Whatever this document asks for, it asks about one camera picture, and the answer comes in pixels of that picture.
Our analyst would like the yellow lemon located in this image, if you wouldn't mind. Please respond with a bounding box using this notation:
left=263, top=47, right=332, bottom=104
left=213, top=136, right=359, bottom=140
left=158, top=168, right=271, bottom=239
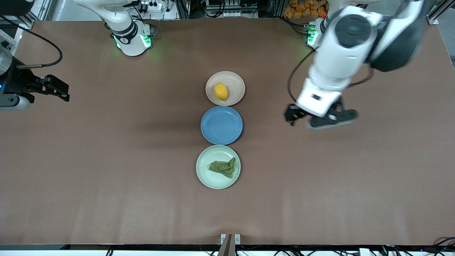
left=214, top=82, right=229, bottom=101

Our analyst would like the green lettuce leaf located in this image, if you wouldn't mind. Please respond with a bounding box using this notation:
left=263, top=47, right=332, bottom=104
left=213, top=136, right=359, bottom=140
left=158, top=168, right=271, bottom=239
left=208, top=157, right=237, bottom=179

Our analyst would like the beige round plate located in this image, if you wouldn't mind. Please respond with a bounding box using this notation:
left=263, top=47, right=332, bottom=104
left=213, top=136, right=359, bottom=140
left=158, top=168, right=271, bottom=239
left=205, top=71, right=246, bottom=107

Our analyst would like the blue round plate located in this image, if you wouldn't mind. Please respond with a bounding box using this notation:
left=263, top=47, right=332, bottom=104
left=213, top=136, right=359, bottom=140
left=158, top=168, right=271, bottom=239
left=200, top=106, right=243, bottom=145

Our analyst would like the pale green round plate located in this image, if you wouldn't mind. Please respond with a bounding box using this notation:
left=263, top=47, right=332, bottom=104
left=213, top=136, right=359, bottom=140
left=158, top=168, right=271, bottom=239
left=196, top=145, right=241, bottom=190

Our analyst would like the bag of orange items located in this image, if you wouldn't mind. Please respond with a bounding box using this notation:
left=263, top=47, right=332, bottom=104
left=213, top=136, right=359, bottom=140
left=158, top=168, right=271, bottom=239
left=283, top=0, right=328, bottom=19

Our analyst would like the white power strip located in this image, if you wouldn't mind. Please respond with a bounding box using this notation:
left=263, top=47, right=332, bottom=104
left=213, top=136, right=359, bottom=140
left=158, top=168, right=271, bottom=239
left=140, top=1, right=163, bottom=12

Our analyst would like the aluminium frame profile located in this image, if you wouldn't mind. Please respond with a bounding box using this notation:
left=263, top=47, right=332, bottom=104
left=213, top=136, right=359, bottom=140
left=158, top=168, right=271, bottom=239
left=0, top=0, right=54, bottom=40
left=425, top=0, right=455, bottom=25

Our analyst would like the metal table edge bracket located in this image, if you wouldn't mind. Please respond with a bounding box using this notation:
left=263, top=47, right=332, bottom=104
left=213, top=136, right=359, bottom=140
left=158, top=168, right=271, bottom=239
left=218, top=233, right=241, bottom=256

